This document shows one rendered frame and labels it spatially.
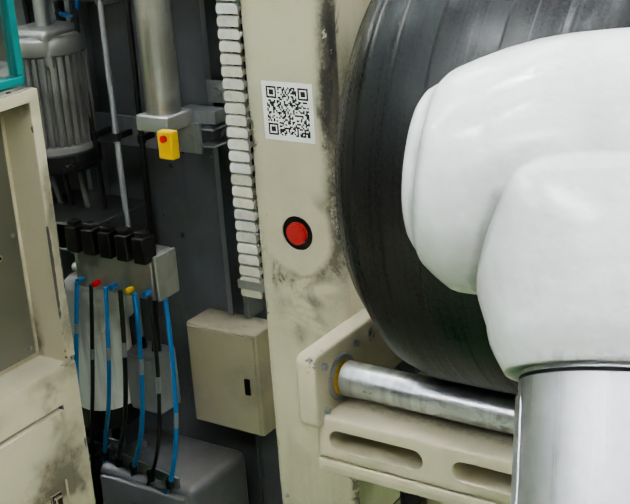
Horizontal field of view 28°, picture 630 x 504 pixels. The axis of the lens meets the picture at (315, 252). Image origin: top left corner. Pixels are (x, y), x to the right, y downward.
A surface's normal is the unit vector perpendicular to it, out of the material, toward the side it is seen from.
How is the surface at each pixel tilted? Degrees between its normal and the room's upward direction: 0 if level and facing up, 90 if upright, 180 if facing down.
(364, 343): 90
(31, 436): 90
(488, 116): 49
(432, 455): 90
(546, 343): 89
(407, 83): 62
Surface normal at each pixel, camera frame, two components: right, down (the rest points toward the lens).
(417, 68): -0.50, -0.18
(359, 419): -0.07, -0.94
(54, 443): 0.84, 0.14
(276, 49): -0.54, 0.32
